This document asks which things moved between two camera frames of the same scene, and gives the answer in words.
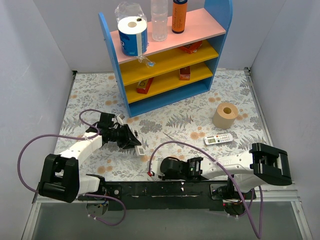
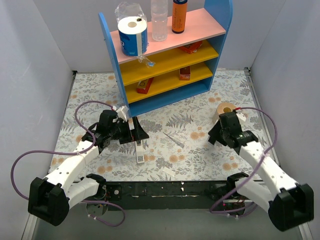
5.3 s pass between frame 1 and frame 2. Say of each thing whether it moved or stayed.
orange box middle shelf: stayed
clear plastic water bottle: stayed
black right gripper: moved
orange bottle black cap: stayed
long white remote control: moved
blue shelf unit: stayed
